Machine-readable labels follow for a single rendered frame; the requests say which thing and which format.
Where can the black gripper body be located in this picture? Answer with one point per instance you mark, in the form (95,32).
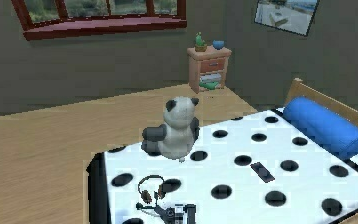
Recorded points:
(167,212)

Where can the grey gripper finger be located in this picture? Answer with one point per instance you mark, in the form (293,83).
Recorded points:
(145,206)
(157,201)

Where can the brown headphones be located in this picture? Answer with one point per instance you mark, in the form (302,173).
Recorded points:
(147,196)

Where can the bed with black dotted cover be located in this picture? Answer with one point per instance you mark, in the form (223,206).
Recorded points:
(227,176)

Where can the black and white panda toy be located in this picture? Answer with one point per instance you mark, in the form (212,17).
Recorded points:
(178,133)

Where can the black remote control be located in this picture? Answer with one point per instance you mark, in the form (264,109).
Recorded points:
(262,172)

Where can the green object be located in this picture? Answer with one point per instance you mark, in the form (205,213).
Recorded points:
(208,85)

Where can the wooden nightstand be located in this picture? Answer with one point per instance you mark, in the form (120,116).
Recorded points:
(212,65)

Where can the green cactus in pot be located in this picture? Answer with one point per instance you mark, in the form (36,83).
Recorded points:
(199,42)

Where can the blue bowl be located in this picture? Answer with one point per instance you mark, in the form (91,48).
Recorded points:
(218,44)

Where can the blue bolster pillow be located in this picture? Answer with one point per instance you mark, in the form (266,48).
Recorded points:
(323,126)

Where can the red framed window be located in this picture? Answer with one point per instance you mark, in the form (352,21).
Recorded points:
(103,25)

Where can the framed wall picture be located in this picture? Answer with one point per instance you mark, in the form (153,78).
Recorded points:
(287,16)

